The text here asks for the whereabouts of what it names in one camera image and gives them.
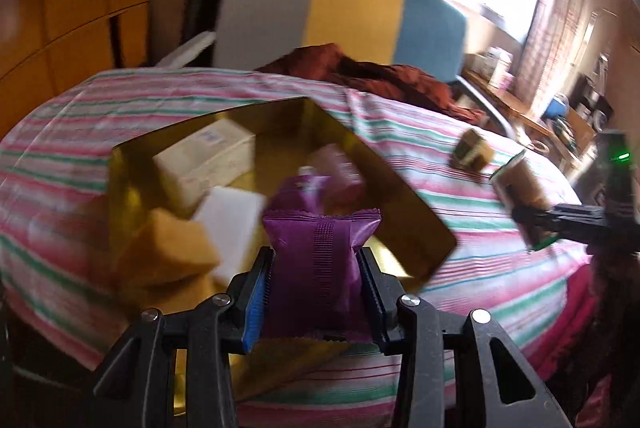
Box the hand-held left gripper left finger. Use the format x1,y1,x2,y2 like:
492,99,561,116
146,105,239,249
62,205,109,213
92,247,275,428

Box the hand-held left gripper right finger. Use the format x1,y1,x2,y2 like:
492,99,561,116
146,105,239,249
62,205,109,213
357,247,573,428

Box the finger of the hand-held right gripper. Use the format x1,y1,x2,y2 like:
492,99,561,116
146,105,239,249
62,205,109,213
510,203,608,245

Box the tan snack packet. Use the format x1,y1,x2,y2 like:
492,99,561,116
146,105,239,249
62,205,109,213
491,151,557,253

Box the purple snack packet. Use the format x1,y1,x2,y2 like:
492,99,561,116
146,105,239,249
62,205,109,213
262,205,381,339

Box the white cardboard box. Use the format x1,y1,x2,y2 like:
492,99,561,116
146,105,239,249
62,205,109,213
192,187,268,285

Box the gold box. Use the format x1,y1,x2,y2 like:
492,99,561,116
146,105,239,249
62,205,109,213
107,97,458,416

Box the small olive box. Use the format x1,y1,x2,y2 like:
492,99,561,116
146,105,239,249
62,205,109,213
449,128,496,172

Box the purple pouch with white cap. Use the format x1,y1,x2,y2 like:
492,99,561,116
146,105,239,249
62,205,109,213
277,165,328,215

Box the reddish brown packet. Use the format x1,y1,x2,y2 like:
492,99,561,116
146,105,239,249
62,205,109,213
306,143,366,209

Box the long cream box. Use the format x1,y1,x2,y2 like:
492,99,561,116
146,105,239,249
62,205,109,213
152,118,257,211

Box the person's right forearm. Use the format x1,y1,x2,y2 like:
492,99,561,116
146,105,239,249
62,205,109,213
575,251,640,414

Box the red blanket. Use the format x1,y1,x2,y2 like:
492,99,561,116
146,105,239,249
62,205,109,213
550,258,601,389

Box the wooden desk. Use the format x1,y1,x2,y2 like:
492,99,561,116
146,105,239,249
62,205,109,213
462,68,598,169

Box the white boxes on desk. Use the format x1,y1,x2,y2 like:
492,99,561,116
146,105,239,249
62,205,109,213
479,47,514,90

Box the rust red jacket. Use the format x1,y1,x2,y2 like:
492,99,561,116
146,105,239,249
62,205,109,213
255,43,493,126

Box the pink green striped bed sheet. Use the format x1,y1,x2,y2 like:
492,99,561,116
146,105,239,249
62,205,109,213
0,67,596,428

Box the grey yellow blue chair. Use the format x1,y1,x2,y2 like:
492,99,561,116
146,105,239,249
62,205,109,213
155,0,516,139

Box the wooden wardrobe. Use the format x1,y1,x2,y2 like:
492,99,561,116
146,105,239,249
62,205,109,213
0,0,161,139

